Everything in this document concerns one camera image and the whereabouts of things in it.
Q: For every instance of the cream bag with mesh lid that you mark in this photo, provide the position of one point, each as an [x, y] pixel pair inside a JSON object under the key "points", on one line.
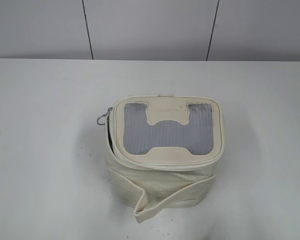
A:
{"points": [[162, 151]]}

